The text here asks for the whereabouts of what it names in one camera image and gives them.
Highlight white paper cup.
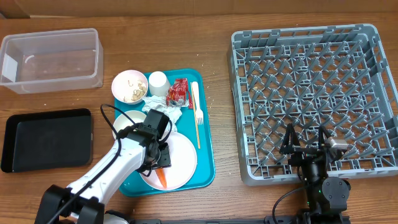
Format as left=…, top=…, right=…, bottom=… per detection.
left=148, top=71, right=170, bottom=96

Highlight crumpled white napkin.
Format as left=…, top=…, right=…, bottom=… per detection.
left=142, top=96, right=182, bottom=132

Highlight teal serving tray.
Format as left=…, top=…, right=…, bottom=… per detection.
left=119, top=68, right=216, bottom=197

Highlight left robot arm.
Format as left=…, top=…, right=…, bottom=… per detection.
left=35, top=121, right=171, bottom=223

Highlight white plastic fork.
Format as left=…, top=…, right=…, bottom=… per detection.
left=192, top=82, right=204, bottom=125

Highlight clear plastic bin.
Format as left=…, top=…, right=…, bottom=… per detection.
left=1, top=28, right=104, bottom=94

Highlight white bowl with rice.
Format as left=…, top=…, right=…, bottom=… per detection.
left=113, top=110, right=147, bottom=132

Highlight orange carrot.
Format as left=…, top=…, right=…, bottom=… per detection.
left=155, top=168, right=167, bottom=189

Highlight wooden chopstick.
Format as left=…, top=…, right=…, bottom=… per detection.
left=190, top=82, right=201, bottom=149

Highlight red snack wrapper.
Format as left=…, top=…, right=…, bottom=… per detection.
left=166, top=78, right=193, bottom=109

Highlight black waste tray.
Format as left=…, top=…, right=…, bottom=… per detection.
left=1, top=108, right=93, bottom=173

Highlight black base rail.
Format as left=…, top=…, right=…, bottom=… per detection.
left=131, top=216, right=305, bottom=224

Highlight pink bowl with nuts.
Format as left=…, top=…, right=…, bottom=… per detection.
left=111, top=70, right=149, bottom=105

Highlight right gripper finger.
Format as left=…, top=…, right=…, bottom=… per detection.
left=318, top=125, right=331, bottom=149
left=279, top=124, right=301, bottom=153

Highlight grey dishwasher rack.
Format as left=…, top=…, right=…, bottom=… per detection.
left=228, top=24, right=397, bottom=186

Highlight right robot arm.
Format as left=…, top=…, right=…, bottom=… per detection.
left=272, top=124, right=351, bottom=224

